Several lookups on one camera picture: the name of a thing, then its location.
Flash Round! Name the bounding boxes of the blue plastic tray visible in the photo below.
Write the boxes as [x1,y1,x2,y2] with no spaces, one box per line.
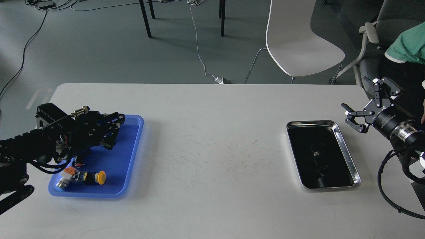
[47,115,144,199]

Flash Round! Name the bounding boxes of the yellow push button switch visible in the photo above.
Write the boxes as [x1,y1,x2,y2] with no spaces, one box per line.
[79,171,106,186]

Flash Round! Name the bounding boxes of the shiny metal tray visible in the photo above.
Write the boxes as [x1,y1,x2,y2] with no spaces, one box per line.
[286,120,361,192]

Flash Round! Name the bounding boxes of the black table legs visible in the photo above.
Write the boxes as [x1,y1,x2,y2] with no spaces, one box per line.
[218,0,226,37]
[139,0,155,38]

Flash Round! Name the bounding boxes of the silver orange selector switch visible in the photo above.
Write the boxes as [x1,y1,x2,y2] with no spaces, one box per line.
[56,166,80,189]

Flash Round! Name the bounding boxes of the white plastic chair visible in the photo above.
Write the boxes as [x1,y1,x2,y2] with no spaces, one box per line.
[264,0,345,81]

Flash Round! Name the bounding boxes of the black table legs left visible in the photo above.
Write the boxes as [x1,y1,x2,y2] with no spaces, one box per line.
[139,0,155,38]

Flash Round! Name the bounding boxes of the white cable with charger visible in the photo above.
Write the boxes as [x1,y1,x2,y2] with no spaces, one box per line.
[186,0,231,85]

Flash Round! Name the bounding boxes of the grey office chair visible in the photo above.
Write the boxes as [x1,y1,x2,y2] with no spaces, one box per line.
[330,0,425,97]

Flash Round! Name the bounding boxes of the black table legs right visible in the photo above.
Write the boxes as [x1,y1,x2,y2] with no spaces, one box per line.
[218,0,226,37]

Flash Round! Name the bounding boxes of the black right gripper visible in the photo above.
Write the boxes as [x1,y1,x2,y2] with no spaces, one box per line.
[341,76,415,140]

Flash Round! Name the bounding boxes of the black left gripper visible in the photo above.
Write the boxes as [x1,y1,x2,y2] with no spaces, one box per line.
[58,111,126,156]

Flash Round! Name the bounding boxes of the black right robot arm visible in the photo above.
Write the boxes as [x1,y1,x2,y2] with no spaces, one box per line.
[341,77,424,219]

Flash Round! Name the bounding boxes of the person in green shirt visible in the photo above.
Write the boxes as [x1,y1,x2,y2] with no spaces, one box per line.
[378,22,425,124]

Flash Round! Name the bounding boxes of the black floor cable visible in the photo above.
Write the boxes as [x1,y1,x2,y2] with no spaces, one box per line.
[0,0,140,97]

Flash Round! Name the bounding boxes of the black square push button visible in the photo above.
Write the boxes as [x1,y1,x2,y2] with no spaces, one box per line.
[71,150,92,168]

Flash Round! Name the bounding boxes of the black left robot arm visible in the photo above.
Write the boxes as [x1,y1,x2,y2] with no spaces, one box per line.
[1,103,126,213]

